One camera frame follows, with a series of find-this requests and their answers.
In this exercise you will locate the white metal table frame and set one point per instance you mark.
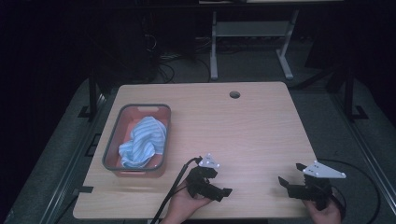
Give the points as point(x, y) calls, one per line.
point(249, 29)

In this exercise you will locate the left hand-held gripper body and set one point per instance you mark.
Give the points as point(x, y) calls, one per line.
point(199, 183)

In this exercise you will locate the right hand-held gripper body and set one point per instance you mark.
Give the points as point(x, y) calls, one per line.
point(314, 189)

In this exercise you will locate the blue striped cloth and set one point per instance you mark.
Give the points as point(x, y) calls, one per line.
point(144, 140)

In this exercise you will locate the person's left hand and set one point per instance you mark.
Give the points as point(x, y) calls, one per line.
point(180, 208)

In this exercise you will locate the aluminium frame rail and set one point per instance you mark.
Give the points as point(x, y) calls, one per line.
point(73, 165)
point(364, 149)

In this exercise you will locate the black bracket strip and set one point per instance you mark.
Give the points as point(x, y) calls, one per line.
point(83, 189)

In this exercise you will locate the pink basket with grey rim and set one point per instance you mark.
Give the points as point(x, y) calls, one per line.
point(124, 119)

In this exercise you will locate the person's right hand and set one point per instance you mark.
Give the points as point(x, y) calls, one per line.
point(328, 216)

